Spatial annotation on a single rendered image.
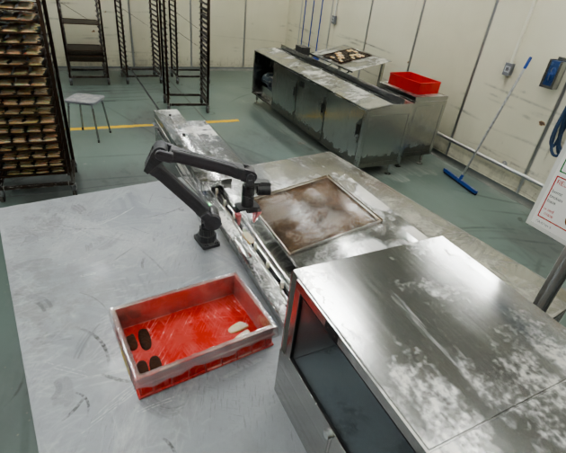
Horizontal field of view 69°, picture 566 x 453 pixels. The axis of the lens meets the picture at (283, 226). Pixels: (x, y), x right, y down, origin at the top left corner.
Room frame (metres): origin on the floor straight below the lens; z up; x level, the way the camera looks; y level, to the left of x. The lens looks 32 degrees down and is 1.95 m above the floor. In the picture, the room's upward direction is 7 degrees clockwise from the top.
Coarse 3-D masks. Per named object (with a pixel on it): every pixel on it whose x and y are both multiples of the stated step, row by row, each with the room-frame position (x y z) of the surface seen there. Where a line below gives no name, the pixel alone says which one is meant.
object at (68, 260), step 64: (128, 192) 1.94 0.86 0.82; (64, 256) 1.34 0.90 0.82; (128, 256) 1.39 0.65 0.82; (192, 256) 1.45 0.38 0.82; (64, 320) 1.00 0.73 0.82; (64, 384) 0.75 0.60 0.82; (128, 384) 0.78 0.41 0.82; (192, 384) 0.81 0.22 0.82; (256, 384) 0.83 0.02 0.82; (64, 448) 0.57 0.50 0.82; (128, 448) 0.59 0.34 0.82; (192, 448) 0.61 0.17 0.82; (256, 448) 0.63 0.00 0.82
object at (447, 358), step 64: (384, 256) 0.93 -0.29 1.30; (448, 256) 0.97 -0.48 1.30; (320, 320) 0.68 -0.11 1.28; (384, 320) 0.68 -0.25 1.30; (448, 320) 0.71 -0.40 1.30; (512, 320) 0.73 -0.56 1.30; (384, 384) 0.51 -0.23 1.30; (448, 384) 0.53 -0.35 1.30; (512, 384) 0.55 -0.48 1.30; (320, 448) 0.60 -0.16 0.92; (448, 448) 0.40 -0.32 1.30; (512, 448) 0.41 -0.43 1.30
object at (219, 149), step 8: (192, 120) 3.22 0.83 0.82; (200, 120) 3.24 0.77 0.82; (192, 128) 3.06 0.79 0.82; (200, 128) 3.08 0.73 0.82; (208, 128) 3.10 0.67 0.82; (160, 136) 2.81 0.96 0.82; (200, 136) 2.91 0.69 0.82; (208, 136) 2.93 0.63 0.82; (216, 136) 2.95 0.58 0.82; (208, 144) 2.77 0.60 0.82; (216, 144) 2.79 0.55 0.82; (224, 144) 2.81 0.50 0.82; (216, 152) 2.64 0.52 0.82; (224, 152) 2.66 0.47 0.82; (232, 152) 2.68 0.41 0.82; (232, 160) 2.54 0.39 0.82; (240, 160) 2.56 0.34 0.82; (168, 168) 2.69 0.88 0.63; (176, 168) 2.46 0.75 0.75; (176, 176) 2.47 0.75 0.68
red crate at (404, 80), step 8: (392, 72) 5.26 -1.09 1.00; (400, 72) 5.33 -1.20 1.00; (408, 72) 5.41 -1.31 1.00; (392, 80) 5.19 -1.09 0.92; (400, 80) 5.09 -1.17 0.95; (408, 80) 4.99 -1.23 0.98; (416, 80) 5.33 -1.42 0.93; (424, 80) 5.23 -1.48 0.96; (432, 80) 5.13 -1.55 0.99; (408, 88) 4.96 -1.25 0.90; (416, 88) 4.86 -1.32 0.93; (424, 88) 4.88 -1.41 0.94; (432, 88) 4.96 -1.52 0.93
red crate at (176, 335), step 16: (208, 304) 1.16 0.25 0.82; (224, 304) 1.17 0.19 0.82; (240, 304) 1.18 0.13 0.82; (160, 320) 1.05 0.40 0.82; (176, 320) 1.06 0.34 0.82; (192, 320) 1.07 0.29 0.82; (208, 320) 1.08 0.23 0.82; (224, 320) 1.09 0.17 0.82; (240, 320) 1.09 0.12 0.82; (160, 336) 0.97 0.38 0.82; (176, 336) 0.98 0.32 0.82; (192, 336) 0.99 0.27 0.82; (208, 336) 1.00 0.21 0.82; (224, 336) 1.01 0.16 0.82; (144, 352) 0.90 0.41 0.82; (160, 352) 0.91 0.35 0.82; (176, 352) 0.91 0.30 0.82; (192, 352) 0.92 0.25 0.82; (240, 352) 0.93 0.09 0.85; (192, 368) 0.83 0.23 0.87; (208, 368) 0.86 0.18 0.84; (160, 384) 0.77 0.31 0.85; (176, 384) 0.79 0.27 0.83
